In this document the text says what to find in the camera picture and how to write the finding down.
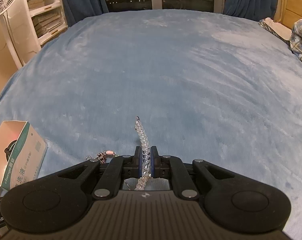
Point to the white shelf unit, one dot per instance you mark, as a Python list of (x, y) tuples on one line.
[(53, 7)]

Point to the black green-striped watch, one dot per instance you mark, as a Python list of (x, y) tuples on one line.
[(10, 151)]

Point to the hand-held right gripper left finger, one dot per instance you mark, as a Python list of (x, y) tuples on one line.
[(140, 161)]

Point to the small stack of books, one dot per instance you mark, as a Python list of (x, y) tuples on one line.
[(37, 2)]

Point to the blue plaid quilt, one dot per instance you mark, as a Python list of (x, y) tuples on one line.
[(301, 42)]

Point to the wooden headboard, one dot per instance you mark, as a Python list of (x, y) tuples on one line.
[(295, 10)]

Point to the white cardboard box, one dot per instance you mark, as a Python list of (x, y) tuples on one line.
[(28, 150)]

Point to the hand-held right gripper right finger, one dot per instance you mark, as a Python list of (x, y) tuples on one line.
[(152, 161)]

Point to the blue fleece blanket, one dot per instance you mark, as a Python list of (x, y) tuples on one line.
[(153, 75)]

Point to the large stack of books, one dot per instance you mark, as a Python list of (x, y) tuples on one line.
[(47, 23)]

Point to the blue curtain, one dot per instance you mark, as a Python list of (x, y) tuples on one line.
[(81, 0), (250, 0)]

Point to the plaid edged pillow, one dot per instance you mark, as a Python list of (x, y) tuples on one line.
[(275, 28)]

